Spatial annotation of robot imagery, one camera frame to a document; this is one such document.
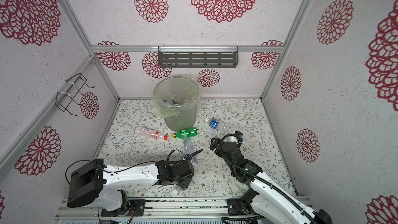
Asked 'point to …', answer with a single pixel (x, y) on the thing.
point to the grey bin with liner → (176, 117)
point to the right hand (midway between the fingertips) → (216, 141)
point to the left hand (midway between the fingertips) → (186, 179)
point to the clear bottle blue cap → (172, 99)
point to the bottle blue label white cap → (176, 189)
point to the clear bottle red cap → (146, 132)
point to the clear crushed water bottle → (189, 148)
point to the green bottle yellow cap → (185, 133)
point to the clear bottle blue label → (216, 124)
